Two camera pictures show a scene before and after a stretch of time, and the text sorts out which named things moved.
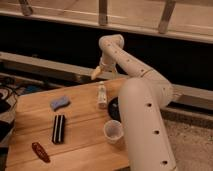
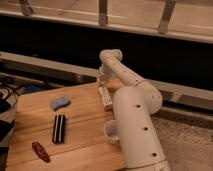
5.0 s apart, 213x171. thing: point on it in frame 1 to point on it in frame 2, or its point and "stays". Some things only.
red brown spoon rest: (40, 152) stays
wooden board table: (63, 130) stays
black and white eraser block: (59, 128) stays
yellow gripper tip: (96, 72) to (102, 80)
